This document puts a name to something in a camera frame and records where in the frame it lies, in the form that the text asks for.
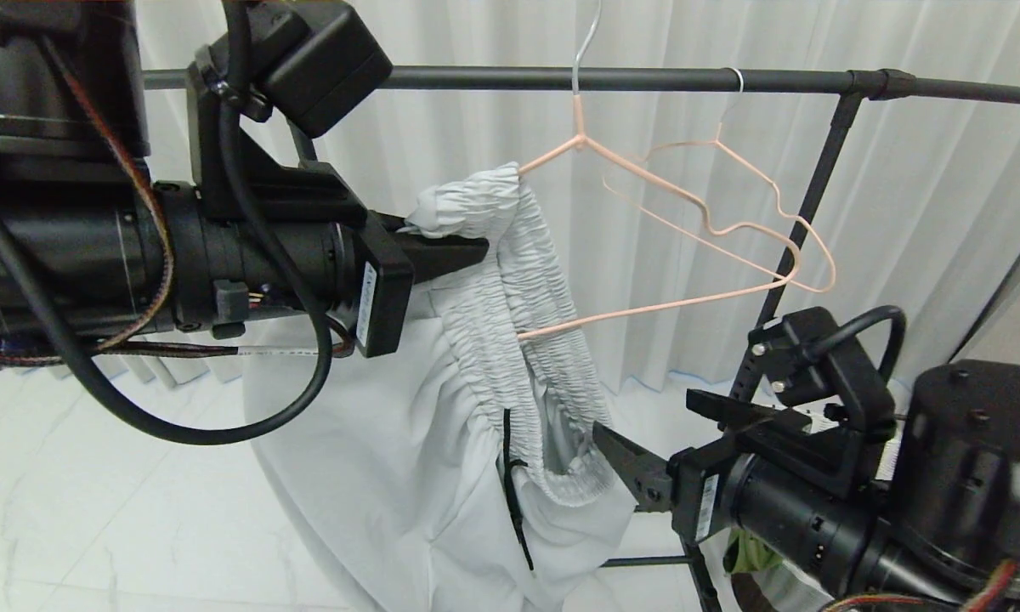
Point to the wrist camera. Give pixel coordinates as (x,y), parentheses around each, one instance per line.
(824,374)
(323,59)

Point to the green long-sleeved shirt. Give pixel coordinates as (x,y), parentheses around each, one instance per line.
(748,552)

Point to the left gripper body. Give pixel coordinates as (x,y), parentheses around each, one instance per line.
(382,289)

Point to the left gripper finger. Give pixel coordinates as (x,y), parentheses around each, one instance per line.
(442,255)

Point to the white curtain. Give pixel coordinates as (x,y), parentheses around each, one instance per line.
(901,187)

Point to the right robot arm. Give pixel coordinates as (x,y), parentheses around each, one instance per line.
(977,476)

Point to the white laundry basket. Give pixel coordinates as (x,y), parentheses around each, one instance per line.
(795,595)

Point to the pink clothes hanger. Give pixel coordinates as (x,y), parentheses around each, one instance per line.
(578,119)
(719,136)

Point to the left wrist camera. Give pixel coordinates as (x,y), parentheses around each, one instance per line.
(323,59)

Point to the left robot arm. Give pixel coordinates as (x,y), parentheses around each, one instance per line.
(51,68)

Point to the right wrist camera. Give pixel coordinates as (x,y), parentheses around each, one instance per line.
(824,374)

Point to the black clothes rack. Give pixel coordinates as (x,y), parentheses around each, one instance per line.
(646,79)

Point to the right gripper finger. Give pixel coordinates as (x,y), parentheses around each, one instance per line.
(642,480)

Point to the pale grey shorts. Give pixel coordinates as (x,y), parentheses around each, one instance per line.
(391,442)

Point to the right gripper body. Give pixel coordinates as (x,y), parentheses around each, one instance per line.
(782,518)

